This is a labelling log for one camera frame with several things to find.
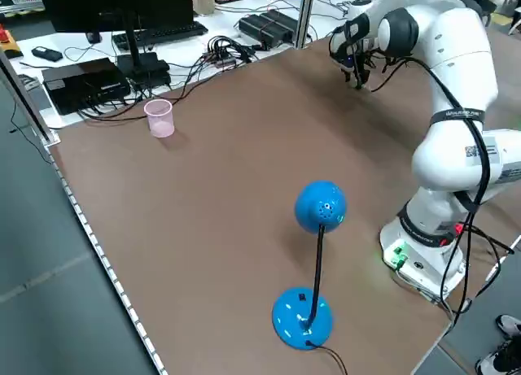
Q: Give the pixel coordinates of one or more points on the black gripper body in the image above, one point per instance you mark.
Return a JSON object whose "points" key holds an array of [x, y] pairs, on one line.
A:
{"points": [[356, 62]]}

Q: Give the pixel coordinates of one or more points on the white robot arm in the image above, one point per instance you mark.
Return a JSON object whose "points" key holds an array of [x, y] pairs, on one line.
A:
{"points": [[460, 49]]}

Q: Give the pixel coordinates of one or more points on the black finned power supply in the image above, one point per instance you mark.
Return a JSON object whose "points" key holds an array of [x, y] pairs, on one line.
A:
{"points": [[283, 22], [260, 31]]}

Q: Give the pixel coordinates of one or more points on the blue desk lamp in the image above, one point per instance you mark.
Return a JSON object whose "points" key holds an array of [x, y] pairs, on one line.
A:
{"points": [[321, 204]]}

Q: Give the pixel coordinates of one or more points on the brown cardboard box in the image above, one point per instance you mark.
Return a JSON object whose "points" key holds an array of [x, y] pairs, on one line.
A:
{"points": [[202, 1]]}

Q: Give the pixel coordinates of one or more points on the black keyboard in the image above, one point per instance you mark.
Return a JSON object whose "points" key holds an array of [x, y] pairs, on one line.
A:
{"points": [[171, 30]]}

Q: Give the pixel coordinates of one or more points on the pink translucent plastic cup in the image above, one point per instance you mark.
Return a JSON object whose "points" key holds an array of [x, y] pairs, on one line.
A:
{"points": [[160, 120]]}

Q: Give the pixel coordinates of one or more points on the black computer monitor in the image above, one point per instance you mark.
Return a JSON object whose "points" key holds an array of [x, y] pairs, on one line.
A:
{"points": [[114, 5]]}

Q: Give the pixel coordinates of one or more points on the black computer mouse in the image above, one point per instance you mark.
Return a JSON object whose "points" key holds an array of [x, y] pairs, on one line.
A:
{"points": [[93, 37]]}

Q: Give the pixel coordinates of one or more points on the black electronics box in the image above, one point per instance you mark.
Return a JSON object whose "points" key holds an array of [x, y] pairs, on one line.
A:
{"points": [[81, 82]]}

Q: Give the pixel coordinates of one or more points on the person's shoe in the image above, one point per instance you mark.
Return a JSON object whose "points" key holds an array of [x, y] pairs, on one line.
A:
{"points": [[509, 325], [502, 358]]}

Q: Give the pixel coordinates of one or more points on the small black handheld device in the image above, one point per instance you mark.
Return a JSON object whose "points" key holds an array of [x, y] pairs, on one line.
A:
{"points": [[46, 53]]}

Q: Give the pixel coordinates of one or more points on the red emergency stop button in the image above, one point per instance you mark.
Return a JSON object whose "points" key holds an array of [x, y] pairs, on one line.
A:
{"points": [[5, 35]]}

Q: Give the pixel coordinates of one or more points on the silver aluminium frame post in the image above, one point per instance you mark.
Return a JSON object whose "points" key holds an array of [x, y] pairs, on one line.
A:
{"points": [[305, 17]]}

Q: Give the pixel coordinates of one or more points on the silver aluminium frame rail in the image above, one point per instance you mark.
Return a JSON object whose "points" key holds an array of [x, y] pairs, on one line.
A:
{"points": [[28, 98]]}

